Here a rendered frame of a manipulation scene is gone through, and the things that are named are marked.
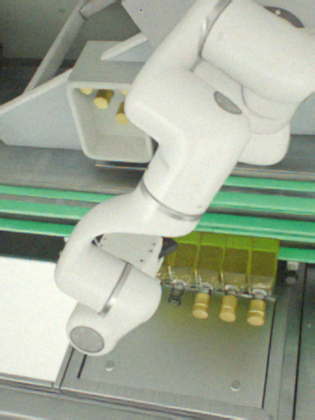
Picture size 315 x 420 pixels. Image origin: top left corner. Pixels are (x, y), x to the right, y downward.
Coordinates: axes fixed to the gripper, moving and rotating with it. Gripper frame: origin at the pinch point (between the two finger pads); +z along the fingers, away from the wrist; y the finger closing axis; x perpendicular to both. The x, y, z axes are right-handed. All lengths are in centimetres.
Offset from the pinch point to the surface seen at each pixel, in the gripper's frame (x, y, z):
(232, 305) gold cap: -26.3, 14.0, 11.1
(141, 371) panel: -43.0, -5.0, 4.5
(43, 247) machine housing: -38, -42, 38
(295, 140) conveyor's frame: -3.5, 23.4, 43.0
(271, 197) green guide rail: -9.5, 19.7, 27.4
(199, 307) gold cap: -26.8, 7.3, 9.6
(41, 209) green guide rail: -19.1, -35.2, 28.7
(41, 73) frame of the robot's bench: 1, -49, 67
